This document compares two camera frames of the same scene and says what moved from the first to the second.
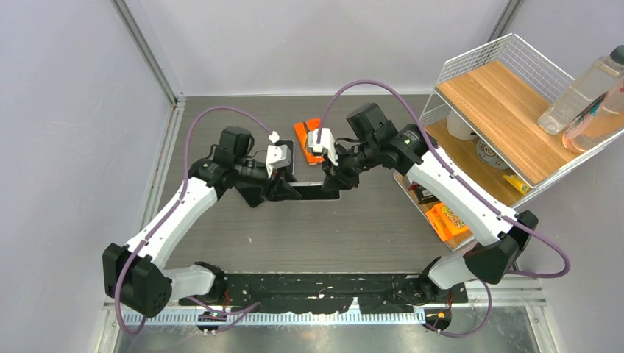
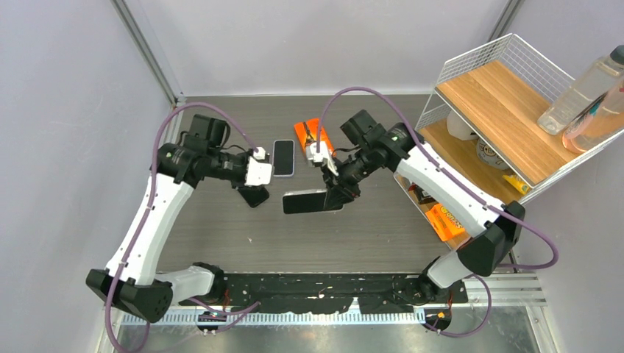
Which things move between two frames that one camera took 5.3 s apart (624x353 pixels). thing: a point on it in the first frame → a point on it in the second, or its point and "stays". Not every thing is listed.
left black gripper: (277, 187) → (246, 154)
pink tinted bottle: (601, 119) stays
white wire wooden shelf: (483, 115) stays
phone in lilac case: (291, 143) stays
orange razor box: (302, 129) stays
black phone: (311, 190) → (306, 201)
